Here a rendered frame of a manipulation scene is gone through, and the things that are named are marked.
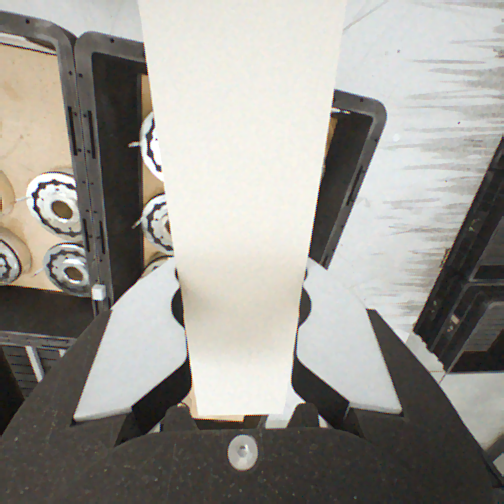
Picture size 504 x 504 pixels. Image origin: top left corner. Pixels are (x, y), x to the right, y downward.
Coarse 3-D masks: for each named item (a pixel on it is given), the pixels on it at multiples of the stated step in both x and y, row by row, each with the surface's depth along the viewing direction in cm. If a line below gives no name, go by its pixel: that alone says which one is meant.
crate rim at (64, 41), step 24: (0, 24) 20; (24, 24) 20; (48, 24) 20; (72, 48) 21; (72, 72) 21; (72, 96) 22; (72, 120) 24; (72, 144) 24; (72, 168) 25; (96, 264) 31; (96, 312) 35; (0, 336) 36; (24, 336) 36; (48, 336) 37; (72, 336) 37
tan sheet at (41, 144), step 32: (0, 64) 29; (32, 64) 29; (0, 96) 30; (32, 96) 30; (0, 128) 32; (32, 128) 32; (64, 128) 32; (0, 160) 34; (32, 160) 34; (64, 160) 34; (0, 224) 38; (32, 224) 38; (32, 256) 41
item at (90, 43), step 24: (96, 48) 21; (120, 48) 21; (144, 48) 21; (96, 96) 23; (336, 96) 23; (360, 96) 23; (96, 120) 23; (384, 120) 24; (96, 144) 24; (96, 168) 25; (360, 168) 28; (96, 192) 27; (96, 216) 28; (336, 216) 29; (96, 240) 29; (336, 240) 31
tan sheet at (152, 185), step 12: (144, 84) 30; (144, 96) 31; (144, 108) 31; (336, 120) 33; (324, 156) 35; (144, 168) 35; (144, 180) 36; (156, 180) 36; (144, 192) 37; (156, 192) 37; (144, 204) 38; (144, 240) 40; (144, 252) 41; (156, 252) 42; (144, 264) 43
